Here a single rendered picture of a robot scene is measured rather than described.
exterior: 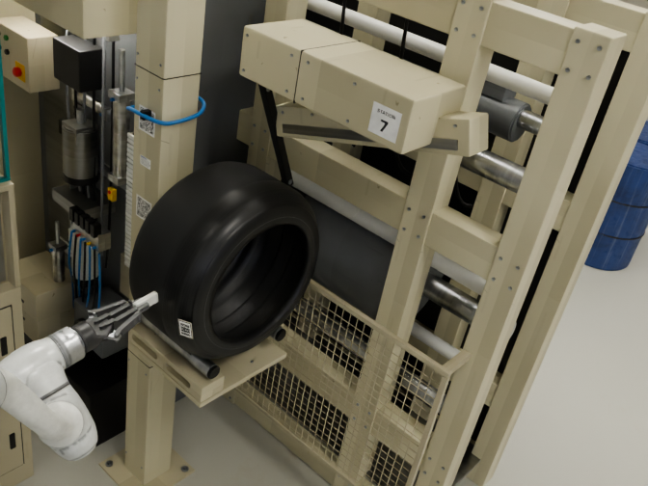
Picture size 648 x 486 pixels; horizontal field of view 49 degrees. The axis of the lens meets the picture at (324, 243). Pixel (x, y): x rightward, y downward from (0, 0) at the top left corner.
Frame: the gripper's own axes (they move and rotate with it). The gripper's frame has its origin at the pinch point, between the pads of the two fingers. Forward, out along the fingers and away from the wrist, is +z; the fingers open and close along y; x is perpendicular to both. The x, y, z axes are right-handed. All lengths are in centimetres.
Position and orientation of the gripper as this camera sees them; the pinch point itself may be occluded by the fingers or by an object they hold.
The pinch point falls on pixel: (146, 302)
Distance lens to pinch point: 192.3
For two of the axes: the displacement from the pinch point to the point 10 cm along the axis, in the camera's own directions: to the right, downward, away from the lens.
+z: 6.7, -4.2, 6.1
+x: -0.7, 7.9, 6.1
